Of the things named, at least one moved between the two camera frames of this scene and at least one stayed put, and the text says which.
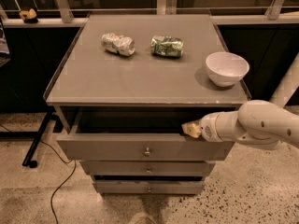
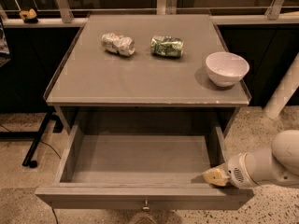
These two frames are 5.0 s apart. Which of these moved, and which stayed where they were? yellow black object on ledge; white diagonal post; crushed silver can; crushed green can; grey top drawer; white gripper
Moved: grey top drawer; white gripper
Stayed: white diagonal post; crushed green can; crushed silver can; yellow black object on ledge
